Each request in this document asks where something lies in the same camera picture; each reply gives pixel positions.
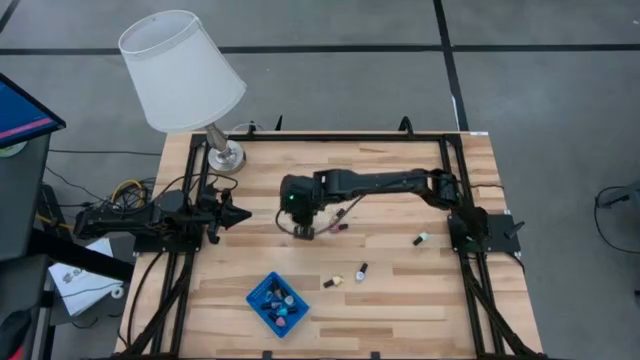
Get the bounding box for thin black floor cable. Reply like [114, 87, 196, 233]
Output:
[47, 148, 164, 157]

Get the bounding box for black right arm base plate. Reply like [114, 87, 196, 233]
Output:
[447, 212, 522, 254]

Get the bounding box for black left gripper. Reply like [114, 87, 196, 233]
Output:
[198, 183, 253, 246]

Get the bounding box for table lamp with white shade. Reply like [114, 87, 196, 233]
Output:
[118, 9, 248, 176]

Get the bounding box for green round disc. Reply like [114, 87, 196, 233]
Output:
[0, 140, 29, 159]

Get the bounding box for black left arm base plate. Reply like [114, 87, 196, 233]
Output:
[132, 233, 204, 254]

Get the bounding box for white paper sheets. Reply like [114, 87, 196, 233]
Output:
[48, 237, 125, 318]

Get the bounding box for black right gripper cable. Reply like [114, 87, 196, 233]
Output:
[274, 194, 366, 237]

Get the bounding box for black side table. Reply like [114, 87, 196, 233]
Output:
[0, 227, 136, 360]

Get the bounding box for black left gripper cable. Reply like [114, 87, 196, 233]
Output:
[162, 171, 240, 201]

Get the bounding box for black computer mouse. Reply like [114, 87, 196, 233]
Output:
[0, 309, 32, 359]

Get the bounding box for black aluminium table frame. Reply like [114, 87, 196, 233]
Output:
[114, 115, 546, 360]

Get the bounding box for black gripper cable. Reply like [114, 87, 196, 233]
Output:
[274, 194, 366, 237]
[162, 171, 240, 201]

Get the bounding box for black cabinet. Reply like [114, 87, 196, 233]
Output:
[0, 133, 52, 262]

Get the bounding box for yellow cable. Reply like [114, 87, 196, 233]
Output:
[110, 179, 147, 207]

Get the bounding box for blue plastic slotted basket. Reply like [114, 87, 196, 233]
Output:
[245, 271, 311, 340]

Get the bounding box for monitor with blue screen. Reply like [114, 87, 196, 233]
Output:
[0, 73, 68, 150]

